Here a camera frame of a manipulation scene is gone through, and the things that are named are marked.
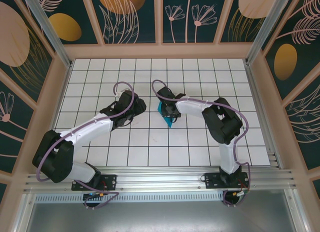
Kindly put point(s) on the aluminium mounting rail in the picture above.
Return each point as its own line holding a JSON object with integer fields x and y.
{"x": 160, "y": 179}

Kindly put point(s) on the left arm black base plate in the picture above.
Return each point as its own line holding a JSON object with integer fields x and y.
{"x": 110, "y": 179}

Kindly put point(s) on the blue paper sheet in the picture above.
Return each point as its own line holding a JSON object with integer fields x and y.
{"x": 168, "y": 120}

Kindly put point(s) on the aluminium frame post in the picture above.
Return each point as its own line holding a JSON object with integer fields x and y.
{"x": 265, "y": 29}
{"x": 50, "y": 34}

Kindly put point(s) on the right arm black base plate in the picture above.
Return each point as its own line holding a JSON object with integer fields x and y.
{"x": 212, "y": 182}

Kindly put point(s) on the aluminium side rail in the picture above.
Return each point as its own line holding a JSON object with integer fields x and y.
{"x": 260, "y": 92}

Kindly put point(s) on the small black circuit board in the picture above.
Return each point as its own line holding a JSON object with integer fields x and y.
{"x": 93, "y": 195}

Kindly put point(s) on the grey metal sheet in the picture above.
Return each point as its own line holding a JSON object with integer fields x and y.
{"x": 160, "y": 217}

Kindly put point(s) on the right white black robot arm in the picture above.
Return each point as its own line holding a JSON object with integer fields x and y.
{"x": 222, "y": 122}

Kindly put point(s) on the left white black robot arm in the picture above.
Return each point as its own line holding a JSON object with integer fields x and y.
{"x": 75, "y": 142}

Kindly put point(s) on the small green circuit board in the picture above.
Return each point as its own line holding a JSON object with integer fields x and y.
{"x": 241, "y": 194}

